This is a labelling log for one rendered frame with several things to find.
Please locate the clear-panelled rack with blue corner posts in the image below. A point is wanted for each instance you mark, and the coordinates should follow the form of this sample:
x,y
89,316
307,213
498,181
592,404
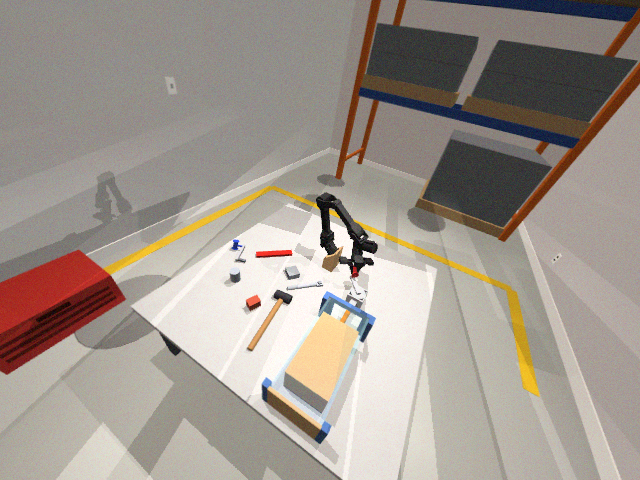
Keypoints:
x,y
305,387

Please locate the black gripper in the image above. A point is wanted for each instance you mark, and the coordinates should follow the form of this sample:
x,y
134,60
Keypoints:
x,y
344,260

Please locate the black-headed mallet with wooden handle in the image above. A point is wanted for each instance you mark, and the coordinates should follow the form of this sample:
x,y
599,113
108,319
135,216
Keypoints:
x,y
281,297

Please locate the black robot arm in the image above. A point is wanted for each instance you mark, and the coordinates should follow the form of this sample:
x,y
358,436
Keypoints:
x,y
355,231

